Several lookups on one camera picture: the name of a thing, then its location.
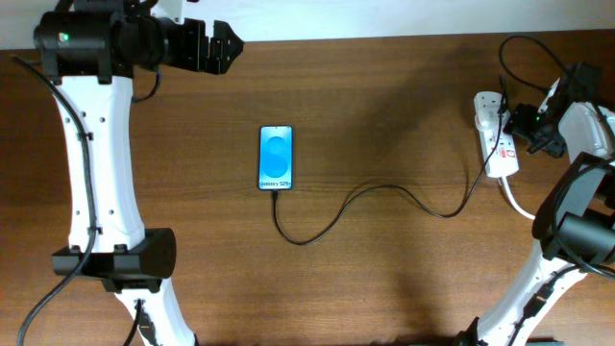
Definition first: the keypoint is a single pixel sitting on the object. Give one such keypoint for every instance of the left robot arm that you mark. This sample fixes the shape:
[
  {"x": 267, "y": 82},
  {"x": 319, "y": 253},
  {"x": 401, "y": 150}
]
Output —
[{"x": 89, "y": 51}]

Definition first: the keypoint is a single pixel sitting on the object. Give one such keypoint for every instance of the white power strip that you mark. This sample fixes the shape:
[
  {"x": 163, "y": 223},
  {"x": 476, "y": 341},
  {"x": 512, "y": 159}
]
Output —
[{"x": 499, "y": 151}]

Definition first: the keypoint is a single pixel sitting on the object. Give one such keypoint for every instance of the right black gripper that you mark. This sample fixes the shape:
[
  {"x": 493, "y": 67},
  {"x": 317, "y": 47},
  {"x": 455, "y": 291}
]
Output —
[{"x": 516, "y": 122}]

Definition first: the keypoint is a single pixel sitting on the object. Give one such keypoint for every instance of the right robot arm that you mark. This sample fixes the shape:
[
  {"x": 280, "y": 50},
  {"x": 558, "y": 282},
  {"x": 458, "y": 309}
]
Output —
[{"x": 573, "y": 230}]

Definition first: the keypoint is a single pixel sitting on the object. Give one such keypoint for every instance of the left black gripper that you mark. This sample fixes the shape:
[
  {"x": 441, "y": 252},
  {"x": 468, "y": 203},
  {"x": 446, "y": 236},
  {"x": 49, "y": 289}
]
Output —
[{"x": 217, "y": 61}]

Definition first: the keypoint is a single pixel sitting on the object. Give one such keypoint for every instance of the white USB charger adapter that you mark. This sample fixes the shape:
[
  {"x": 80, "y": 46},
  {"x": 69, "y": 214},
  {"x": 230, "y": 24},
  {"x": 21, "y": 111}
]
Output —
[{"x": 487, "y": 105}]

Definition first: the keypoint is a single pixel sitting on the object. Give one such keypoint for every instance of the blue Samsung Galaxy smartphone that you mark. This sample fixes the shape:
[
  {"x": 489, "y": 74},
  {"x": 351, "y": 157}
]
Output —
[{"x": 275, "y": 158}]

